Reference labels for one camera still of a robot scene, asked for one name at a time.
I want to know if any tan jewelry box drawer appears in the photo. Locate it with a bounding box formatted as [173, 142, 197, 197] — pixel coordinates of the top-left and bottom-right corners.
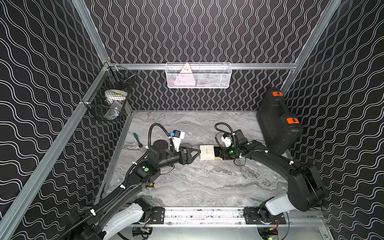
[214, 146, 222, 160]

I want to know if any white jewelry box sleeve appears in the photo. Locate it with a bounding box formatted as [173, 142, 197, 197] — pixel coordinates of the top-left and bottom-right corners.
[200, 145, 216, 161]

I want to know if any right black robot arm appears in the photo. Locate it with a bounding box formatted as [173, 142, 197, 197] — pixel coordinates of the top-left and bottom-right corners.
[215, 122, 326, 223]

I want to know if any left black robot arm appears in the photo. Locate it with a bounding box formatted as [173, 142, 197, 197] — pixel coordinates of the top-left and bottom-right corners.
[58, 123, 201, 240]

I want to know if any black plastic tool case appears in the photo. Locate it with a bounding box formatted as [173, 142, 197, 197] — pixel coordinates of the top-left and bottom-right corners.
[257, 88, 304, 155]

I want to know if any pink triangular card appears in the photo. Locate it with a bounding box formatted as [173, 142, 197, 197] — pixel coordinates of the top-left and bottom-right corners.
[174, 63, 196, 88]

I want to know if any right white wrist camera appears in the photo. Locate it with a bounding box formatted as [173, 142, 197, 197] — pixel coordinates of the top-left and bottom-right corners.
[221, 134, 233, 148]

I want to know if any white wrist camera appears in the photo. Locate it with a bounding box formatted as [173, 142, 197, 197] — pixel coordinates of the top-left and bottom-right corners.
[170, 130, 185, 152]
[221, 134, 233, 148]

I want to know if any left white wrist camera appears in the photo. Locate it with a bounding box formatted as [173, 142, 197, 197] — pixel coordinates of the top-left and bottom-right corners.
[170, 130, 185, 152]

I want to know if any green handled screwdriver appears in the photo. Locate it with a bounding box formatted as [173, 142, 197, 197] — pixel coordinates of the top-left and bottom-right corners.
[134, 133, 143, 148]

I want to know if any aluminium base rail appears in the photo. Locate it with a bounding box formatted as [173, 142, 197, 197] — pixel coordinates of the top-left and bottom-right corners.
[85, 206, 326, 227]

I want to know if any white wire wall basket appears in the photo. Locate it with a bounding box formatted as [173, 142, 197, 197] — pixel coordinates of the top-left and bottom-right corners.
[165, 62, 233, 89]

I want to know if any black wire mesh basket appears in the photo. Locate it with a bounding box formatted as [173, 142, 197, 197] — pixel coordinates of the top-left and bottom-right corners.
[86, 66, 138, 122]

